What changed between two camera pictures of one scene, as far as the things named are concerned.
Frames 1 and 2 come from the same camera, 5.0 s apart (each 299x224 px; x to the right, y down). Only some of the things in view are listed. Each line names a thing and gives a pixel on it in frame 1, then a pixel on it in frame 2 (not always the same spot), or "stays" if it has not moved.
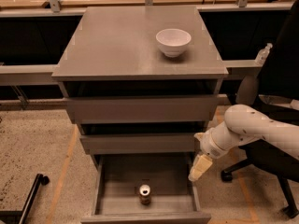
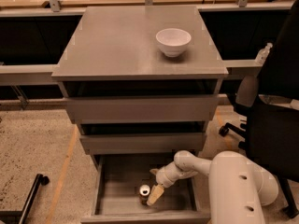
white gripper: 210,147 to 163,177
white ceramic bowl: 173,40 stays
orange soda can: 145,194 stays
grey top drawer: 108,110 stays
